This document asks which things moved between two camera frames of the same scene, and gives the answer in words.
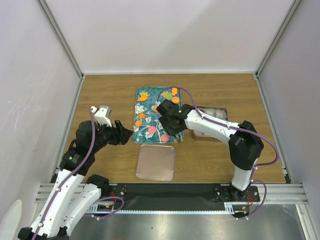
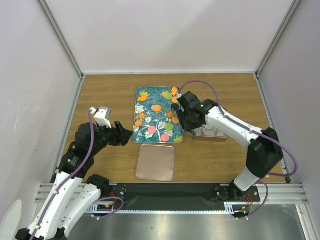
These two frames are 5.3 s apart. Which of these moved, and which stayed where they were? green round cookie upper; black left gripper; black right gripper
Moved: black right gripper
Stayed: green round cookie upper; black left gripper
